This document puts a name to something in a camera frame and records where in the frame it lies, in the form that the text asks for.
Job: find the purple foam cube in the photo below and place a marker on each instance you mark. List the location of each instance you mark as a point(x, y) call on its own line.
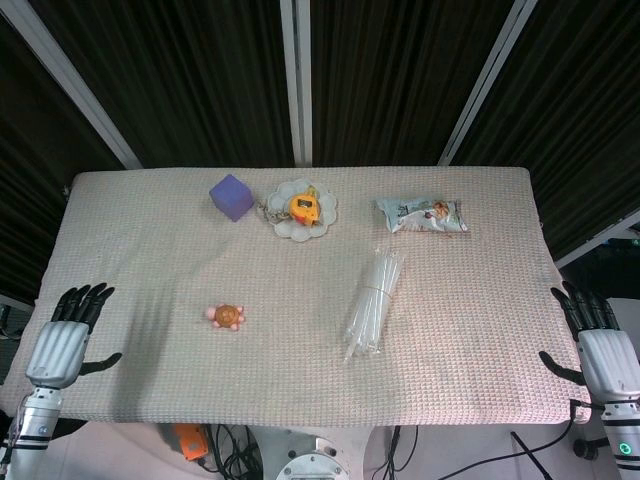
point(230, 197)

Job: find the white scalloped plate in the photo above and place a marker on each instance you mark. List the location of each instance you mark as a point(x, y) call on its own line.
point(302, 210)

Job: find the beige knitted table cloth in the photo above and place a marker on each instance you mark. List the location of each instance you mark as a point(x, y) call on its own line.
point(320, 345)

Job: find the white frame post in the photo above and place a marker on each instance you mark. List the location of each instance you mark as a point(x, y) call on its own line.
point(482, 80)
point(297, 80)
point(65, 75)

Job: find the bundle of clear straws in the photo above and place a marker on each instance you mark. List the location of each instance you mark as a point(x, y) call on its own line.
point(372, 305)

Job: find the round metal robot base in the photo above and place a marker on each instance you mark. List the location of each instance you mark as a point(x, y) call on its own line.
point(312, 465)

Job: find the orange handheld controller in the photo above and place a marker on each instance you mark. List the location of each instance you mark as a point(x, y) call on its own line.
point(191, 440)

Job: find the yellow tape measure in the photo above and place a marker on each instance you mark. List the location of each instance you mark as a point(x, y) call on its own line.
point(304, 208)

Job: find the pink orange turtle toy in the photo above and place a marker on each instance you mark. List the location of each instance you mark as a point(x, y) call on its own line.
point(226, 316)

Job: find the white snack packet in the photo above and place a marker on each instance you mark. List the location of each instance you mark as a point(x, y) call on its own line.
point(422, 215)

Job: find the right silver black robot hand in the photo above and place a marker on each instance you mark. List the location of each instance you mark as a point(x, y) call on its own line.
point(606, 352)

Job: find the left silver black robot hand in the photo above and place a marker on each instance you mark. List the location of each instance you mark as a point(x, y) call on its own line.
point(57, 346)

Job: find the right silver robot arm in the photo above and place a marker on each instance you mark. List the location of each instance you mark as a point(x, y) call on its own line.
point(621, 435)

